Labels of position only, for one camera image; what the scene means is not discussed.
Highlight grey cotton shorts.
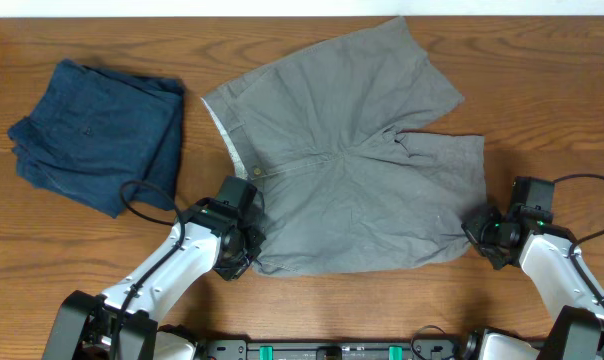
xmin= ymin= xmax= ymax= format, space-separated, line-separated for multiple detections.
xmin=203 ymin=17 xmax=486 ymax=277

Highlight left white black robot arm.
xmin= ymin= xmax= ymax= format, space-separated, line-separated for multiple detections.
xmin=43 ymin=198 xmax=265 ymax=359

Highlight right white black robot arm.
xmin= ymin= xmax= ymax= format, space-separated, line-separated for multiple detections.
xmin=462 ymin=204 xmax=604 ymax=359

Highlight folded navy blue shorts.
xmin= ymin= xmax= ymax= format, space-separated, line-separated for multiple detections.
xmin=8 ymin=60 xmax=184 ymax=217

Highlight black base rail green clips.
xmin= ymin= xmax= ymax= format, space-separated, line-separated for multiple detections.
xmin=156 ymin=324 xmax=483 ymax=360

